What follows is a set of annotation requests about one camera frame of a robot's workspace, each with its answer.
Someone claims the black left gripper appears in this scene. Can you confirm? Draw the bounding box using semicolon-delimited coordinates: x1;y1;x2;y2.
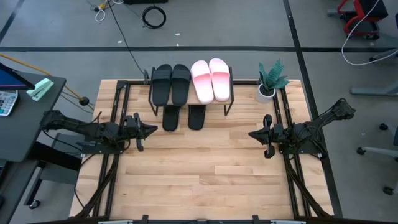
123;112;159;152

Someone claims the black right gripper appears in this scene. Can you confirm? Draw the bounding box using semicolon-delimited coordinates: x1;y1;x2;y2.
248;114;293;159

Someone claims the black flip-flop white stripe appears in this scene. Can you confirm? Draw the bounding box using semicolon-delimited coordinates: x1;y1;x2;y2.
162;105;182;132
187;104;207;131

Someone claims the black foam slide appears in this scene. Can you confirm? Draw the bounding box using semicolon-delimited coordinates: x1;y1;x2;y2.
150;63;173;108
171;63;192;108

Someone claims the pink foam slide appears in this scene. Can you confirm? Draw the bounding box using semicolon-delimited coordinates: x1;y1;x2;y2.
208;58;231;103
190;60;215;105

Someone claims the green plant in white pot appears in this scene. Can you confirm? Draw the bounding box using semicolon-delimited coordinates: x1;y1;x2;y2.
255;58;290;105

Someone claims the mint green stapler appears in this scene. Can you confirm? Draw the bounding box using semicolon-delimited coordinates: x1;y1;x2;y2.
25;78;55;102

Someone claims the chair base with black casters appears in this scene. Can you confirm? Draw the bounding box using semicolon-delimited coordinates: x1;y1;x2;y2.
356;122;398;196

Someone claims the black desk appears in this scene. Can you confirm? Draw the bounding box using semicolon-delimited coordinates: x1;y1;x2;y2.
0;72;82;224

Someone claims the grey office chair base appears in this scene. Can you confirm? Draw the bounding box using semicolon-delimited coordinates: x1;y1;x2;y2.
350;48;398;98

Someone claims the grey calculator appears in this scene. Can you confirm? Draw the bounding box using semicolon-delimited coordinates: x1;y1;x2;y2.
0;90;20;117

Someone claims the dark tilted monitor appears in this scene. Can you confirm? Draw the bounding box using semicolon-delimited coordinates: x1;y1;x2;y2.
0;62;36;92

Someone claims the red chair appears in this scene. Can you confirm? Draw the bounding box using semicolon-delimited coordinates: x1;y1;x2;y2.
327;0;389;41

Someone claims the black metal rig frame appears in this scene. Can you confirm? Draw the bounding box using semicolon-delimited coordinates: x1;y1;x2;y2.
73;79;335;224

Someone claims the wooden shelf with black frame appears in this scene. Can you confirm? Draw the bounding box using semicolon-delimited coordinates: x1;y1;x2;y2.
144;65;235;117

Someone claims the long black floor cable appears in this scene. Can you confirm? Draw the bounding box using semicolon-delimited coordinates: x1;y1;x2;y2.
106;0;147;79

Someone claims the coiled black cable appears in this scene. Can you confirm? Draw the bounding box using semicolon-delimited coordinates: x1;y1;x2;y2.
141;6;167;30

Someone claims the long white floor cable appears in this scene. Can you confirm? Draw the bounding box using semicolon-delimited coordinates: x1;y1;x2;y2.
341;0;398;67

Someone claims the small white cable loop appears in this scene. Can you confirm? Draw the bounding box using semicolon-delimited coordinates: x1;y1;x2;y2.
94;7;107;23

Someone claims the orange cable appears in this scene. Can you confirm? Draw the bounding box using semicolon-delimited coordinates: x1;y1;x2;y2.
0;53;85;101

